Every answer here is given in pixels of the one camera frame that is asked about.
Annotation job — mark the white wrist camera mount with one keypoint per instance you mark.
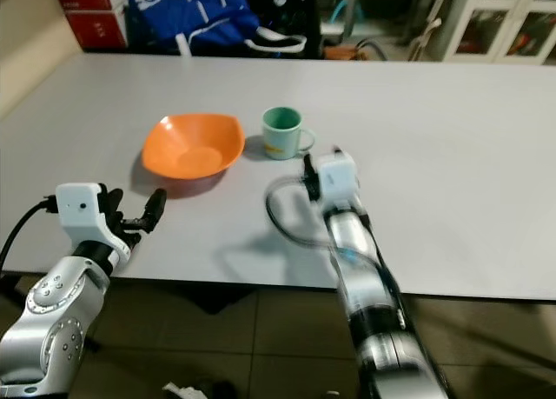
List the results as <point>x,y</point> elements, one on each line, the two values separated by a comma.
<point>337,177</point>
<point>80,212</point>

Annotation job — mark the blue fabric bag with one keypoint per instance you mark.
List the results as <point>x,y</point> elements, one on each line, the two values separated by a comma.
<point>182,18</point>

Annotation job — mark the black device with gauge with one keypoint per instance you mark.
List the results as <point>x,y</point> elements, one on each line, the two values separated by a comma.
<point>291,3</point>

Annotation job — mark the black bag with white trim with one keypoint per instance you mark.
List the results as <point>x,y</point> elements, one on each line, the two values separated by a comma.
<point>280,43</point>

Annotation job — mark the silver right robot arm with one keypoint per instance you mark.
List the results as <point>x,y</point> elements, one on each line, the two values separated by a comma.
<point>360,277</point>

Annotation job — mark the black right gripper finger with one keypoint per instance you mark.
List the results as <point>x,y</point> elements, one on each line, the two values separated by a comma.
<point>308,164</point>

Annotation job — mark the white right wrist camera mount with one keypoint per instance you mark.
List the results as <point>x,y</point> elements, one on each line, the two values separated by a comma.
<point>337,177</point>

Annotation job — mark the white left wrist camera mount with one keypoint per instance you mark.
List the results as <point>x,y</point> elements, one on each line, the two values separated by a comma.
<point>80,212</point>

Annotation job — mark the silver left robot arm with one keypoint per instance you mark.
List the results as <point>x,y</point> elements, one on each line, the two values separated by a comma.
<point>65,312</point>

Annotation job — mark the orange plastic bowl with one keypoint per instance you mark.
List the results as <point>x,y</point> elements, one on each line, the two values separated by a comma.
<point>193,145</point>

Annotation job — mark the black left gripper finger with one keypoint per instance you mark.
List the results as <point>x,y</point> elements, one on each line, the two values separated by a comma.
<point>156,208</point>
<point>111,201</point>

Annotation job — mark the black table base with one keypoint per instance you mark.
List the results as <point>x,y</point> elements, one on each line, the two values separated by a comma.
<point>217,296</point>

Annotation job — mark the small orange object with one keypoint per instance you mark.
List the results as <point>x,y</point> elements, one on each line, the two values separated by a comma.
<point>339,51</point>

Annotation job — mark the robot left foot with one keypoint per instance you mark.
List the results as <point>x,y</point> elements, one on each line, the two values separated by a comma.
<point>184,391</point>

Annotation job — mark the green mug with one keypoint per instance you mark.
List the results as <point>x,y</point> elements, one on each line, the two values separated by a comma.
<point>278,140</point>

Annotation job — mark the white glass door cabinet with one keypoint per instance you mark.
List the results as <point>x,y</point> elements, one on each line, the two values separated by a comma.
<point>499,21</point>

